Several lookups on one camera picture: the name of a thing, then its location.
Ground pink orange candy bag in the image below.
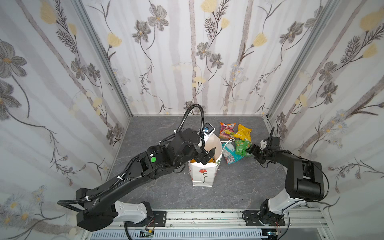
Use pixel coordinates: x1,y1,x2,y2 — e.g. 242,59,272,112
219,123,236,140

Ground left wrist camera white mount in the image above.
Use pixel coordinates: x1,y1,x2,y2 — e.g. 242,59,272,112
198,123,216,147

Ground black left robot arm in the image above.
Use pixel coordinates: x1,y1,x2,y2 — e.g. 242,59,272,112
57,104,216,232

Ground right aluminium corner post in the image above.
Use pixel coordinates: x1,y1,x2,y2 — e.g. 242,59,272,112
266,1,340,120

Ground teal snack bag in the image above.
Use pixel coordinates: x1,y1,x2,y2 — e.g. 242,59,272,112
222,142,244,164

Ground aluminium corner post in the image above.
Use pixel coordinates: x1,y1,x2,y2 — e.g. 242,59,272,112
266,1,340,120
71,0,134,118

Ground yellow chips bag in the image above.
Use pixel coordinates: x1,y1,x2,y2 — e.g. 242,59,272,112
233,124,252,142

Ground small green circuit board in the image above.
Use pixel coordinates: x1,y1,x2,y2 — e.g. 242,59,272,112
140,229,154,238

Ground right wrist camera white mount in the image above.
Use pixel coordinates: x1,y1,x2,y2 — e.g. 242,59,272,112
260,140,268,150

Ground white floral paper bag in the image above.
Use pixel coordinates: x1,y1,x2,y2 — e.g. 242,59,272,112
188,134,235,187

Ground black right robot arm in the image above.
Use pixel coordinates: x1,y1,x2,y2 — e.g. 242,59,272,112
247,130,329,226

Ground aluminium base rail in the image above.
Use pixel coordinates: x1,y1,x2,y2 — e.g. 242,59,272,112
80,209,328,232

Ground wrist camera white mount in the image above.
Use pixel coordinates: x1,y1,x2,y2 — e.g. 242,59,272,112
260,140,268,150
198,123,216,147

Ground green snack bag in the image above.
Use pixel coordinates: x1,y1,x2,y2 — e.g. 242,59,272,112
235,140,252,157

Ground white slotted cable duct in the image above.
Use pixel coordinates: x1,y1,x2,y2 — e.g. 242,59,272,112
89,229,271,240

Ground left aluminium corner post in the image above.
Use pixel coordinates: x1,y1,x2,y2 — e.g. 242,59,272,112
71,0,134,118

